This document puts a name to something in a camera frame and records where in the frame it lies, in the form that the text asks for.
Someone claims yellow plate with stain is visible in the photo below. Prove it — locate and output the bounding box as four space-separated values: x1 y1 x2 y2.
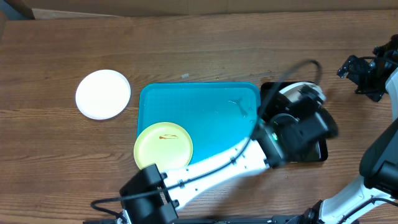
134 122 193 171

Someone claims white plate with red stain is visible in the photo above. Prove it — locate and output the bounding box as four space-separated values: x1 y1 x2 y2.
75 70 131 120

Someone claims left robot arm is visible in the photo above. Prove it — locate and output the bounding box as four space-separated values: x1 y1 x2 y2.
120 85 326 223

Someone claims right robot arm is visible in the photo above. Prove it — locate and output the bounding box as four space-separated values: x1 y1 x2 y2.
288 35 397 223

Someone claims black rectangular water tray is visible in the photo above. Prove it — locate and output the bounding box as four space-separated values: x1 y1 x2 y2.
256 82 328 167

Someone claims teal plastic tray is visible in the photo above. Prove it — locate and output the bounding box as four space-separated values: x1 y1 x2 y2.
137 82 261 163

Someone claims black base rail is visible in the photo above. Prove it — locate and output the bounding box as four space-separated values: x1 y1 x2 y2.
82 212 316 224

